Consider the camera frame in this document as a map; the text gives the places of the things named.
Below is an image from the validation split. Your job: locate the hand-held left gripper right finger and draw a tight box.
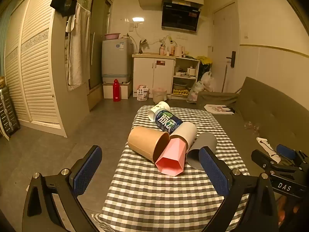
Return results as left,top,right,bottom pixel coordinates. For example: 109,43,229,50
198,146,287,232

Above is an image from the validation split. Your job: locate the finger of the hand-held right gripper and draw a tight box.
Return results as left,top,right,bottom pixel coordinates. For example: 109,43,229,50
276,144,302,160
251,150,278,171

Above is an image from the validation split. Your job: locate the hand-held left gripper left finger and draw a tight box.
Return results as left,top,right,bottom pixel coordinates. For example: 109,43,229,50
23,145,103,232

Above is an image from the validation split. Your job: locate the pink faceted cup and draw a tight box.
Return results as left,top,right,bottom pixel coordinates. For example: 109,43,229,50
155,138,189,176

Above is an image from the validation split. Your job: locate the brown paper cup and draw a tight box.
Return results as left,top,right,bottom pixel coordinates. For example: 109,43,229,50
127,126,171,163

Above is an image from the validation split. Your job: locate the grey plastic cup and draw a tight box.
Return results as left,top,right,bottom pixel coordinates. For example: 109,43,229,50
186,132,217,170

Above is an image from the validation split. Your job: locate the beige plastic cup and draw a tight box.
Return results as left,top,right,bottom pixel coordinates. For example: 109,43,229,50
169,121,198,154

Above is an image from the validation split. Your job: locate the white paper cup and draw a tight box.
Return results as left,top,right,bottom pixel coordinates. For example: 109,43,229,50
148,101,171,121

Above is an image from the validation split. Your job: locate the person's right hand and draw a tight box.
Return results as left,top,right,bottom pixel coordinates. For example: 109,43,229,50
276,194,303,227

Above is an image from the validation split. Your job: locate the white cloth pouch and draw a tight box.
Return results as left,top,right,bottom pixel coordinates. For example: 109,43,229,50
256,137,282,163

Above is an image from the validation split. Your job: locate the green fabric sofa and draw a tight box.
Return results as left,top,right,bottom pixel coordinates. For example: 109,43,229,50
197,77,309,199

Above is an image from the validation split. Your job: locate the grey checkered tablecloth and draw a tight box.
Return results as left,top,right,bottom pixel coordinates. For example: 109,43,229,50
90,105,250,232

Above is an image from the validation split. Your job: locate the printed paper sheet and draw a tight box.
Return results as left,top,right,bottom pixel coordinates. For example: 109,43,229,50
204,104,235,115

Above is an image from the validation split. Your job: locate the blue labelled drink bottle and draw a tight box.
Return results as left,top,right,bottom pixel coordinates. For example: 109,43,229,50
154,110,184,135

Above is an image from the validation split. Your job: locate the filled plastic bag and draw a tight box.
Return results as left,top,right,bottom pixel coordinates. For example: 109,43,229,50
186,81,205,103

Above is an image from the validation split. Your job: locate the red bottle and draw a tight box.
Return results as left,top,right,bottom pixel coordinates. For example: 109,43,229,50
113,79,121,102

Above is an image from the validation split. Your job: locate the white washer stand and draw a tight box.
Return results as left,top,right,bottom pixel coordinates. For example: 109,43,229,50
103,82,133,99

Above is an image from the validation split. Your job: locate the wooden broom stick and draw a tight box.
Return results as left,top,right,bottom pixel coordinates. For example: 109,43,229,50
222,64,228,93

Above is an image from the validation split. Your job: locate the white plastic bag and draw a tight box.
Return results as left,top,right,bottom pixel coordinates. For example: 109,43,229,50
201,72,214,91

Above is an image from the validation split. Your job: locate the white detergent bag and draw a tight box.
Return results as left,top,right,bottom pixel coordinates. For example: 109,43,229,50
137,85,149,101

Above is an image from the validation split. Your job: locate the small lined trash bin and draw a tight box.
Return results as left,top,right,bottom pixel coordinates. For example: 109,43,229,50
152,87,167,102

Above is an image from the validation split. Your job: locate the dark ribbed suitcase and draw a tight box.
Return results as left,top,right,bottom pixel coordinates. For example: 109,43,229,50
0,87,21,141

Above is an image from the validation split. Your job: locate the white louvered wardrobe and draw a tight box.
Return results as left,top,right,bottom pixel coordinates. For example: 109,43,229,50
0,0,90,138

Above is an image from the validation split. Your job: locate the yellow bag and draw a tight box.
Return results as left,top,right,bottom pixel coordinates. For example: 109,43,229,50
197,55,213,65

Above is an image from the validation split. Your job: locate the white kitchen base cabinet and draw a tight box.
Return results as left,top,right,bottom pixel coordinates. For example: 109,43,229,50
132,54,201,99

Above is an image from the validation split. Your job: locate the grey washing machine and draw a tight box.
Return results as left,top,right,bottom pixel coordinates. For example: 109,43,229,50
101,39,134,84

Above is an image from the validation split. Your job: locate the white hanging towel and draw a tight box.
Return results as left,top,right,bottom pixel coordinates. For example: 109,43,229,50
66,2,91,88

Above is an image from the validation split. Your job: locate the white entrance door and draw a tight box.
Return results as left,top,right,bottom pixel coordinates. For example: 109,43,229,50
212,2,239,93

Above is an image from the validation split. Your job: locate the glass shower door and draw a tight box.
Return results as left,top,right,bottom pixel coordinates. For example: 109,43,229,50
88,0,113,90

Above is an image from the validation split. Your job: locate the black range hood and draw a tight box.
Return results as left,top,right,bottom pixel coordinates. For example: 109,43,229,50
161,2,201,32

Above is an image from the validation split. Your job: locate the black hanging bag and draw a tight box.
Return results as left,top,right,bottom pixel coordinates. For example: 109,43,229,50
50,0,78,18

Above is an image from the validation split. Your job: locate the black door handle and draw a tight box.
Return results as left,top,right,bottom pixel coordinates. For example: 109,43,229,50
226,51,236,68

